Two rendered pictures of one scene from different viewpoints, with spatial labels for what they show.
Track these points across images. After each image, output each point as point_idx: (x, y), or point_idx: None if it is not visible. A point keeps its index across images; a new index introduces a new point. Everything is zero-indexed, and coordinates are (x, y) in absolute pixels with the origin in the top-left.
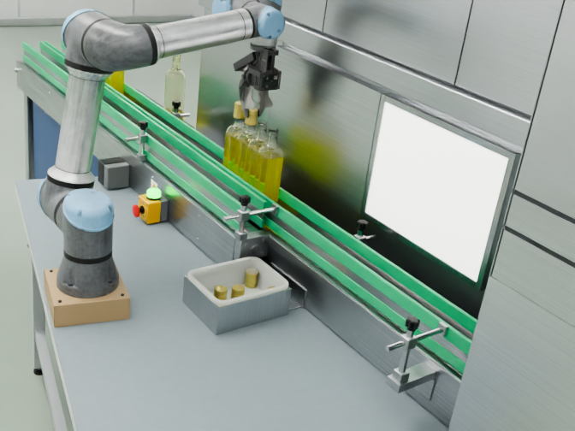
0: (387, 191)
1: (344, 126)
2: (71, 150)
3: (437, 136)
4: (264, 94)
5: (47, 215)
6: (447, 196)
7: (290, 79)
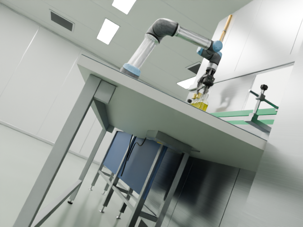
0: (252, 106)
1: (236, 93)
2: (134, 58)
3: (280, 72)
4: (206, 88)
5: None
6: (283, 91)
7: (217, 90)
